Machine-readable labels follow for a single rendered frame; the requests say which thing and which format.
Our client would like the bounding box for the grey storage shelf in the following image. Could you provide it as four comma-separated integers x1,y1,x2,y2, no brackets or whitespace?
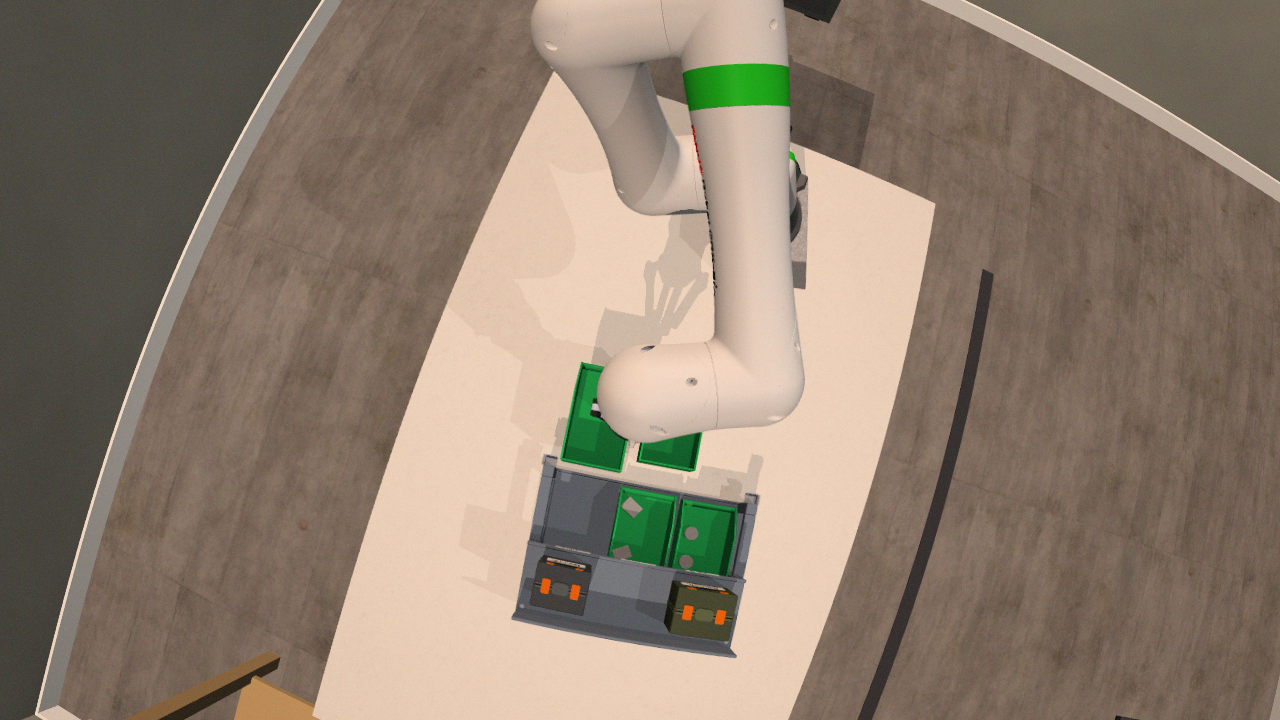
511,454,762,659

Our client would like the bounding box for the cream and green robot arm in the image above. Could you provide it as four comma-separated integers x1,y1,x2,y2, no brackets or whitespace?
530,0,808,448

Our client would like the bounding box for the green open-front bin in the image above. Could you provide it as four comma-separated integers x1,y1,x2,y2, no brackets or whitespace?
667,500,737,577
637,432,703,471
608,487,677,566
561,363,628,473

